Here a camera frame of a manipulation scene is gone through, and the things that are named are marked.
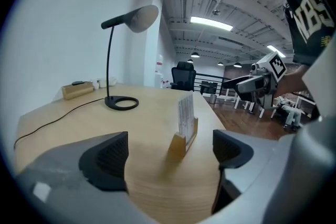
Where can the small dark device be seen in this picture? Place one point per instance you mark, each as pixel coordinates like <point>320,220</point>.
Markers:
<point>77,83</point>

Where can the white mug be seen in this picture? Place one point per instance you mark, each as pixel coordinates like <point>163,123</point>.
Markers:
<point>95,84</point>

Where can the black mesh office chair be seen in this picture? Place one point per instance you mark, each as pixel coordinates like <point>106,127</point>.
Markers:
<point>183,76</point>

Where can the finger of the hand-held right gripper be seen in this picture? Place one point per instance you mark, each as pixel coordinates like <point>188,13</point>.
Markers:
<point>248,97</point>
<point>236,80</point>

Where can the person's right forearm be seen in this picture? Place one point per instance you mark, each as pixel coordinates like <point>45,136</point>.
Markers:
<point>294,81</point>

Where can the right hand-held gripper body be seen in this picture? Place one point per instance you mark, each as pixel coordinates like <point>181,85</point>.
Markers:
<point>273,68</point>

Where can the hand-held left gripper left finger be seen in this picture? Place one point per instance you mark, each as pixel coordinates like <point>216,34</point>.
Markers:
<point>105,162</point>

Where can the row of white desks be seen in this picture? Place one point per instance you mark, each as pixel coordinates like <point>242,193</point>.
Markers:
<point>262,110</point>

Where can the small clear packet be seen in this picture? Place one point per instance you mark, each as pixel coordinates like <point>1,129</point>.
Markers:
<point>185,118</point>

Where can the person's black jersey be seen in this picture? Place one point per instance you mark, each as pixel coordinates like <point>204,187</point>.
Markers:
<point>309,21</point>

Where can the black metal railing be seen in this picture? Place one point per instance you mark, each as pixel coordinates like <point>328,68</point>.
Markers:
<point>210,81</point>

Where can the square wooden table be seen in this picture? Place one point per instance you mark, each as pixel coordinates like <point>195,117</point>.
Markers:
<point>155,144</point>

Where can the white water dispenser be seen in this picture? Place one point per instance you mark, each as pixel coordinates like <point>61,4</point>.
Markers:
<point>159,73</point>

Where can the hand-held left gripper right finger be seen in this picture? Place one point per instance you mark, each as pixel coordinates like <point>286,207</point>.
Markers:
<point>262,178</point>

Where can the long ceiling light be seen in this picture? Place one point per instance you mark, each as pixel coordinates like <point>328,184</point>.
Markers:
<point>211,23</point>
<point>275,51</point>

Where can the metal trash bin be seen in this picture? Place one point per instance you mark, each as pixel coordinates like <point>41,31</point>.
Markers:
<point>213,99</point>

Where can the yellow wooden box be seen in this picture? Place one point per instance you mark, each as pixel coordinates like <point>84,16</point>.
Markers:
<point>77,91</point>

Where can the black desk lamp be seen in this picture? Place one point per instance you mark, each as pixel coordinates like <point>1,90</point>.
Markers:
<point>141,17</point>

